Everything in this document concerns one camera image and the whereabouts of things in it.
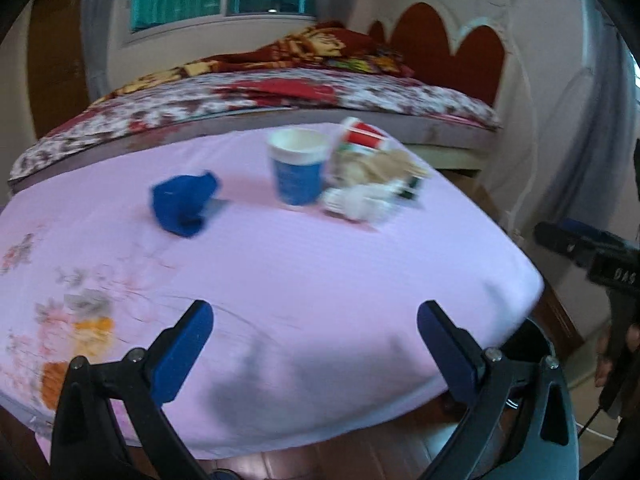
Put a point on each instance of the blue white paper cup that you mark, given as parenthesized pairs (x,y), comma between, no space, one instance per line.
(298,157)

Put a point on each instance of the green white carton box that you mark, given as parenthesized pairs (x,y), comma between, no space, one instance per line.
(403,187)

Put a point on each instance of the bed with floral sheet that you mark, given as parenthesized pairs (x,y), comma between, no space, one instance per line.
(409,110)

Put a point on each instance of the pink floral tablecloth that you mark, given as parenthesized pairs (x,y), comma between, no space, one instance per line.
(315,317)

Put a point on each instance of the red patterned blanket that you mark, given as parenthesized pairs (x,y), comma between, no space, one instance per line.
(324,46)

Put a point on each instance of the person's right hand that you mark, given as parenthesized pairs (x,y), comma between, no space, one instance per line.
(605,351)

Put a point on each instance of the black trash bin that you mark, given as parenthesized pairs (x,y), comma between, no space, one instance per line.
(525,409)

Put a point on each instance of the blue cloth rag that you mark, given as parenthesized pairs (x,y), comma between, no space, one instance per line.
(179,203)

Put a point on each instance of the grey curtain left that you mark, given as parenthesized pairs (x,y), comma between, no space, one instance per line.
(95,19)

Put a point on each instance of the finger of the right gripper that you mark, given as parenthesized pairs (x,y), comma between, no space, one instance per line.
(566,244)
(590,232)

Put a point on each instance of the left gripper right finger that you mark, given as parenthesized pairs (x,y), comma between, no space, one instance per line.
(500,399)

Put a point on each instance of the beige cloth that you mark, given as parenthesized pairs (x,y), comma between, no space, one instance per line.
(350,168)

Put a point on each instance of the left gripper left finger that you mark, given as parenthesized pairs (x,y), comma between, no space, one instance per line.
(86,439)

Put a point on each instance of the grey curtain right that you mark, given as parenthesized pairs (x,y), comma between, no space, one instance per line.
(594,172)

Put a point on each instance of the brown wooden door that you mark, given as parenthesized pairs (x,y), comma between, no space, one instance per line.
(56,77)

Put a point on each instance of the white tissue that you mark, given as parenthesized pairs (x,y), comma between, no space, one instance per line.
(361,203)

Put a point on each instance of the red paper cup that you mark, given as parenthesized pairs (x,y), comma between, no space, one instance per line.
(360,136)

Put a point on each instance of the red heart headboard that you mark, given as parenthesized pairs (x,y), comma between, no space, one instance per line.
(471,60)

